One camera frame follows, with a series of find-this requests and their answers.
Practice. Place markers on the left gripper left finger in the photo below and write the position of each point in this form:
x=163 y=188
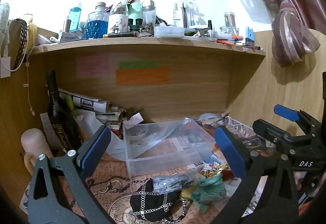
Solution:
x=47 y=202

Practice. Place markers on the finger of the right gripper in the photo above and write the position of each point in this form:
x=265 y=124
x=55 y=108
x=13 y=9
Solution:
x=286 y=113

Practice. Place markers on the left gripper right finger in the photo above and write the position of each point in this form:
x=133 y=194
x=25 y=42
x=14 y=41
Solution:
x=279 y=200

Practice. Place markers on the green knitted sock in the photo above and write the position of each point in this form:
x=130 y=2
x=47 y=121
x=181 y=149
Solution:
x=208 y=190

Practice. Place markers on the black pouch with chain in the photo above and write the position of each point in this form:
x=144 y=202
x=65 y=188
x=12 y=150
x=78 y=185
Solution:
x=156 y=207

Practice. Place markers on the red pouch gold ribbon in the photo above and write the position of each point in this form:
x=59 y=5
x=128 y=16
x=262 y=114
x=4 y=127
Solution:
x=227 y=175

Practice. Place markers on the yellow sponge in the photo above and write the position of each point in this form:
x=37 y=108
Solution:
x=187 y=193

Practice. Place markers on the car printed newspaper sheet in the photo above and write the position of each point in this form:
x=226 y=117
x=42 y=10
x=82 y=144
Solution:
x=209 y=122

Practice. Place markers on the cream thermos mug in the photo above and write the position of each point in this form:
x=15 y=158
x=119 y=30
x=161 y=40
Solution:
x=34 y=143

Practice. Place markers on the dark wine bottle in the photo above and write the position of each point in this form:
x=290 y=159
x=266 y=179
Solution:
x=61 y=119

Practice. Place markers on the white plastic bag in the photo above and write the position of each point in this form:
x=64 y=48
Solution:
x=91 y=127

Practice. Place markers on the clear bag with black item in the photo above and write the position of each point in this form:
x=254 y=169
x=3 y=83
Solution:
x=176 y=182

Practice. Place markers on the rolled newspaper stack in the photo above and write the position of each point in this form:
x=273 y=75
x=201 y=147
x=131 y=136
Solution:
x=103 y=110

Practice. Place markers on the clear plastic storage box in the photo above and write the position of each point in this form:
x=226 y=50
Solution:
x=158 y=147

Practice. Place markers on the pink sticky note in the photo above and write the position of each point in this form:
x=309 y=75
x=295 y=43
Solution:
x=93 y=66

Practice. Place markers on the orange sticky note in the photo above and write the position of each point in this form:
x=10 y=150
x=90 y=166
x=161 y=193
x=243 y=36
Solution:
x=134 y=77

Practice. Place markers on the pink striped curtain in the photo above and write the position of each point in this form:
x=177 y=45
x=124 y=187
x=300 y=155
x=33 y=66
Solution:
x=292 y=22

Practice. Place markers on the green sticky note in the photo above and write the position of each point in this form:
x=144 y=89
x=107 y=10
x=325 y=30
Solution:
x=138 y=65

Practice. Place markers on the clear plastic lid container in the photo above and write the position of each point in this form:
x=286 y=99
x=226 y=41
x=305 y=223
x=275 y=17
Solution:
x=169 y=32

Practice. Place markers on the wooden shelf board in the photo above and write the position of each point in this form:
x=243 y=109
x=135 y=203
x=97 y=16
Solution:
x=146 y=44

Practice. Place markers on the blue crystal glass bottle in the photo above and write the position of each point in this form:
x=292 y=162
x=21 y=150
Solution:
x=97 y=22

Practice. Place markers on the white printed mug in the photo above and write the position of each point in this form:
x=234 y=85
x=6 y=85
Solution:
x=117 y=23

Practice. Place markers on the light blue plastic bottle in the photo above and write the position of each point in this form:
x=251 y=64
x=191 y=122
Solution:
x=74 y=16

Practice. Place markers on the mint green binoculars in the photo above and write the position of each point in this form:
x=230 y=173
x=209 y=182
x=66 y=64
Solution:
x=135 y=18

